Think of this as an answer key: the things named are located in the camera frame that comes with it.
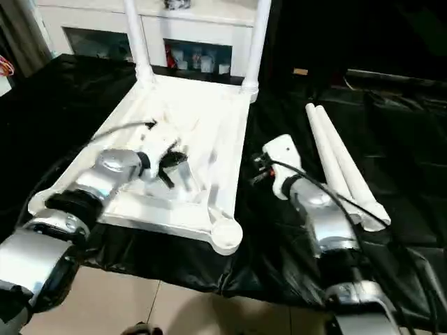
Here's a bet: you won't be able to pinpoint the white plastic table top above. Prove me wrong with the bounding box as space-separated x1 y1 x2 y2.
27 73 260 256

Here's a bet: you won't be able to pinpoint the white plastic table leg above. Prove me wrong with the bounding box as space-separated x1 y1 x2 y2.
240 0 272 103
124 0 156 90
305 103 367 224
314 104 392 233

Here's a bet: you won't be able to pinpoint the black mat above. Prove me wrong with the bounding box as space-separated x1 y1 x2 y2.
0 54 447 331

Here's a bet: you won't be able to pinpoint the white glass-door cabinet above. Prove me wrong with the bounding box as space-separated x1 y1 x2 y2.
38 0 256 77

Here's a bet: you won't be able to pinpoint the long black bar device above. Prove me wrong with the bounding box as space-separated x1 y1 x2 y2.
345 68 447 85

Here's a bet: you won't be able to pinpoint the white storage box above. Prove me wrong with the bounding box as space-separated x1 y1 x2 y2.
0 75 17 98

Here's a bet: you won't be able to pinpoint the red clothes hangers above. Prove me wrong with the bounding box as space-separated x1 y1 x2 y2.
0 55 15 77

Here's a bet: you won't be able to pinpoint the grey curtain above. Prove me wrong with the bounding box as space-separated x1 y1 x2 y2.
0 0 52 76

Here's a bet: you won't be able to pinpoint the black left wrist camera cable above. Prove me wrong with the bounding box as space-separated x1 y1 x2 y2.
31 120 158 196

